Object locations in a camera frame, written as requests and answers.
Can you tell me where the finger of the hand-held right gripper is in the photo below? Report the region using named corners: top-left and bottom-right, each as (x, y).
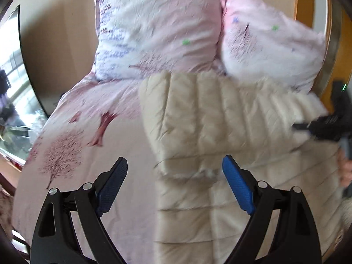
top-left (292, 116), bottom-right (320, 136)

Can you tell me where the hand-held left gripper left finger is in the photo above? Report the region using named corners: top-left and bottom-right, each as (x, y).
top-left (30, 157), bottom-right (128, 264)

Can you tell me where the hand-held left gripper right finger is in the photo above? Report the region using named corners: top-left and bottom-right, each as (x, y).
top-left (222, 155), bottom-right (322, 264)

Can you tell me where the cream puffer jacket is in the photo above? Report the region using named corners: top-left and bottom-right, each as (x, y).
top-left (137, 71), bottom-right (347, 264)

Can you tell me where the person's right hand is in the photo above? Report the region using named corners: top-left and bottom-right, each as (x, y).
top-left (338, 150), bottom-right (352, 190)

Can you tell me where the pink tree-print bed sheet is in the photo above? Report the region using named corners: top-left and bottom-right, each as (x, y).
top-left (12, 60), bottom-right (165, 264)

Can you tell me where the small pink printed pillow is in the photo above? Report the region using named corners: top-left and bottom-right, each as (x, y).
top-left (220, 0), bottom-right (328, 94)

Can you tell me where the large pink printed pillow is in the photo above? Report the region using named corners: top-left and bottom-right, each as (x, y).
top-left (93, 0), bottom-right (229, 82)

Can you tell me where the wooden wall niche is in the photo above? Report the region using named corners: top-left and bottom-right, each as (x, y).
top-left (294, 0), bottom-right (352, 110)

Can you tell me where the window with dark frame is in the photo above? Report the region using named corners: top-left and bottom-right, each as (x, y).
top-left (0, 5), bottom-right (49, 171)

